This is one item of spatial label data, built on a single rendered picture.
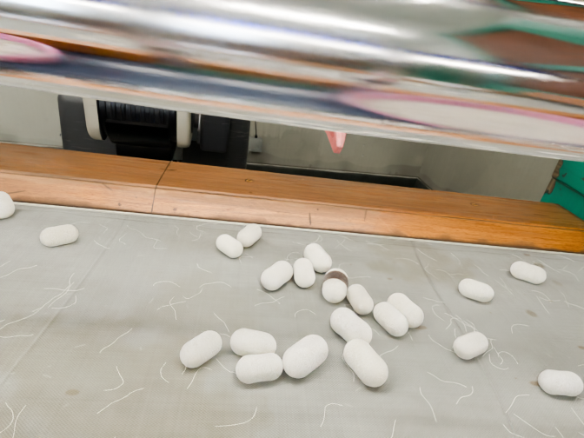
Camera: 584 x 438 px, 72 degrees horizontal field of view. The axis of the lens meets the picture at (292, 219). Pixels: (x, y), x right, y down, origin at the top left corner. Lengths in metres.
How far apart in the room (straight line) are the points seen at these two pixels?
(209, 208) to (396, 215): 0.23
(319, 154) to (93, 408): 2.35
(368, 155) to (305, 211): 2.17
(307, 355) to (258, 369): 0.03
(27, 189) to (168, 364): 0.30
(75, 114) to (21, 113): 1.36
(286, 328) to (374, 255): 0.16
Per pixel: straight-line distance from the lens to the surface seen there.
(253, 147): 2.43
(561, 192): 0.75
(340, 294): 0.35
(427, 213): 0.54
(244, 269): 0.39
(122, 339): 0.32
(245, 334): 0.30
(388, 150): 2.68
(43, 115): 2.62
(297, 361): 0.28
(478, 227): 0.56
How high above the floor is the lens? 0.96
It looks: 27 degrees down
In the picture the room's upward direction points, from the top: 9 degrees clockwise
